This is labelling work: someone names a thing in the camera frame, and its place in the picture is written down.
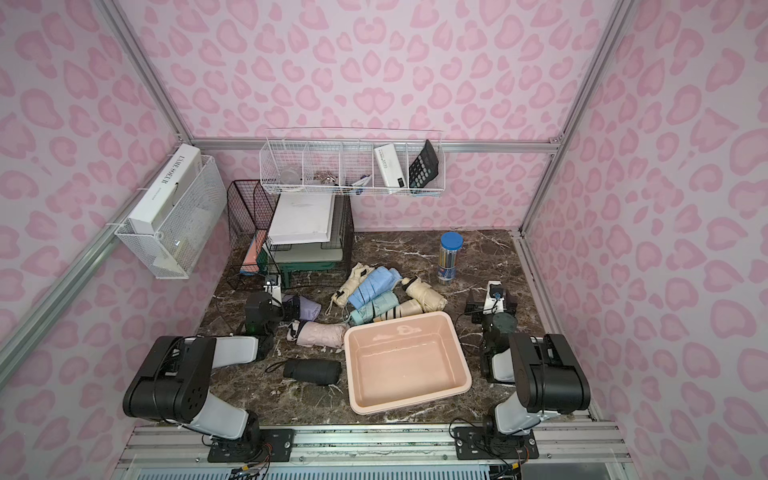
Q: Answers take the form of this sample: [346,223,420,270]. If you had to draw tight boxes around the pink plastic storage box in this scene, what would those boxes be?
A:
[344,311,472,415]

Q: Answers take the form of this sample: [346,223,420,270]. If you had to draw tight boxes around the black wire file rack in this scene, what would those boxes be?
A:
[224,180,354,290]

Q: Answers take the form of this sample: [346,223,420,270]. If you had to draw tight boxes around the pink umbrella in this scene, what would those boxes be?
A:
[286,320,349,349]

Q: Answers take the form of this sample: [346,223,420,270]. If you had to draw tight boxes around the mint green folded umbrella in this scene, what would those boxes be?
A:
[347,291,399,326]

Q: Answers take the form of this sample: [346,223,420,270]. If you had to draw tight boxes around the white wire side basket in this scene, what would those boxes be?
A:
[116,155,226,280]

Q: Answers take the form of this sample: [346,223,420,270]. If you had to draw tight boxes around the cream umbrella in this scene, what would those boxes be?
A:
[401,277,448,313]
[327,263,372,312]

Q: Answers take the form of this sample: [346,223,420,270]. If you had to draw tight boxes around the long white box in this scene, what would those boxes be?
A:
[127,144,204,235]

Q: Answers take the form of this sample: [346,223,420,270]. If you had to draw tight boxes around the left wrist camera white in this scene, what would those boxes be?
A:
[264,274,283,304]

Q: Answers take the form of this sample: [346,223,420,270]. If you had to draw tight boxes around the white wire wall basket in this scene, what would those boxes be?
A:
[258,127,448,197]

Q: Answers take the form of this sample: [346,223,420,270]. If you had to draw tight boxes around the black umbrella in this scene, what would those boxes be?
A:
[265,359,342,386]

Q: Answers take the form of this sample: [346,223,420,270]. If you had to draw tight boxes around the blue lid pencil jar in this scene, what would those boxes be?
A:
[437,232,464,284]

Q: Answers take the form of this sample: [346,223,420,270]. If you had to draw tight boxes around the white paper stack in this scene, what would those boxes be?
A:
[268,193,335,245]

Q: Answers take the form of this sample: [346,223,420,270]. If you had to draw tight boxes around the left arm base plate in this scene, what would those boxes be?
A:
[207,428,296,464]

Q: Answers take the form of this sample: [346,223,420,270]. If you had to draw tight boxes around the purple umbrella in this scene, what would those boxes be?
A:
[282,295,321,322]

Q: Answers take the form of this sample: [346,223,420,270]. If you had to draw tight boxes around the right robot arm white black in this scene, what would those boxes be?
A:
[475,310,591,436]

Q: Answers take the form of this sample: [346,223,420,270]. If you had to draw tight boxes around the black calculator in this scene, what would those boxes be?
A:
[408,140,440,190]

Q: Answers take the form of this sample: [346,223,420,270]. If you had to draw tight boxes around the aluminium front rail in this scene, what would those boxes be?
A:
[111,418,639,479]

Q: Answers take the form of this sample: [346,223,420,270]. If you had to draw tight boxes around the green document tray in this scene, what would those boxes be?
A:
[263,242,346,287]

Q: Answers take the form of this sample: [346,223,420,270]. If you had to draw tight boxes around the small white box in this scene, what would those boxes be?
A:
[373,143,406,194]

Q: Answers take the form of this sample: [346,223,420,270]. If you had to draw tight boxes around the beige striped umbrella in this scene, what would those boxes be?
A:
[373,299,424,322]

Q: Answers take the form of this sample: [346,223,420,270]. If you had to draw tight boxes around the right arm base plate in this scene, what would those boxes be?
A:
[449,425,540,462]

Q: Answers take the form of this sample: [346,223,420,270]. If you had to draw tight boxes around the blue folded umbrella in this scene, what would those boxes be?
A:
[348,266,402,309]

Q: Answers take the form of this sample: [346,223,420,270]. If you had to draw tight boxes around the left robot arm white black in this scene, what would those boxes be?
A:
[122,291,285,449]

